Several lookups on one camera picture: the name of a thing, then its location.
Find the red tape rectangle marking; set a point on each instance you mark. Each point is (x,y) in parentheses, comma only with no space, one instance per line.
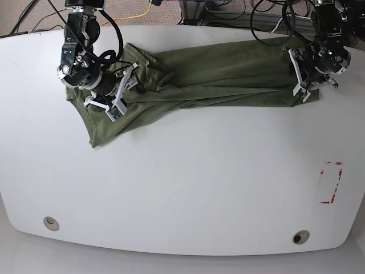
(329,181)

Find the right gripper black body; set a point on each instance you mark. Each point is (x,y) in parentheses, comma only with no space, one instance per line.
(110,87)

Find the left table cable grommet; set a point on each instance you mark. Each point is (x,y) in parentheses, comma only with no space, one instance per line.
(51,224)

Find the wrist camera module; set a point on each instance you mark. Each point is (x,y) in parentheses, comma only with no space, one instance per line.
(116,111)
(301,93)

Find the grey aluminium frame rail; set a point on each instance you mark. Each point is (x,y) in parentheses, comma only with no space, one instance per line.
(198,13)

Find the olive green t-shirt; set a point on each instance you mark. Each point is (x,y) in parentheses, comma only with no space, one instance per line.
(244,73)

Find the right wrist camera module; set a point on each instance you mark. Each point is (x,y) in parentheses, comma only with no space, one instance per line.
(116,111)

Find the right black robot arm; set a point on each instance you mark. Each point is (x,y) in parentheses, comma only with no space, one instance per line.
(79,66)

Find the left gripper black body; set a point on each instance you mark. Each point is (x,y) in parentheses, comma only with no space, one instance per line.
(308,77)

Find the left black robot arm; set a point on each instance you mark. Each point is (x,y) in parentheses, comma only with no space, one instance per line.
(325,55)

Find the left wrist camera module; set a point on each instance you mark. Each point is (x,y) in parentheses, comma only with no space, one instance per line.
(301,93)

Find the table cable grommet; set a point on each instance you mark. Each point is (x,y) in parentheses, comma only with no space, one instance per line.
(301,237)
(51,224)

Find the right table cable grommet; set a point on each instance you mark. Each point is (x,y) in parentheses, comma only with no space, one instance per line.
(301,237)

